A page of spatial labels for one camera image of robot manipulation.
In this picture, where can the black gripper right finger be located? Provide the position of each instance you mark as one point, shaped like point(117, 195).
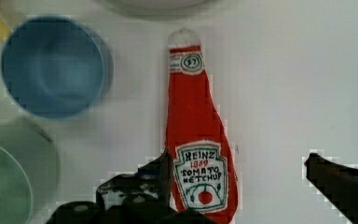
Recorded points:
point(337, 183)

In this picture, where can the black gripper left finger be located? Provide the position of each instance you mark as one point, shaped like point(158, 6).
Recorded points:
point(139, 198)

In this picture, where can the red plush ketchup bottle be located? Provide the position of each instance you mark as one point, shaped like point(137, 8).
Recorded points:
point(204, 176)

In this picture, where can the green mug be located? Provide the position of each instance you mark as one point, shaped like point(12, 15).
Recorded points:
point(28, 170)

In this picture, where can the blue cup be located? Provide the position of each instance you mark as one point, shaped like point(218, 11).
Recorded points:
point(54, 67)

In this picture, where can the lavender round plate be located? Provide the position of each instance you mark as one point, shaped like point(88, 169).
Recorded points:
point(155, 7)

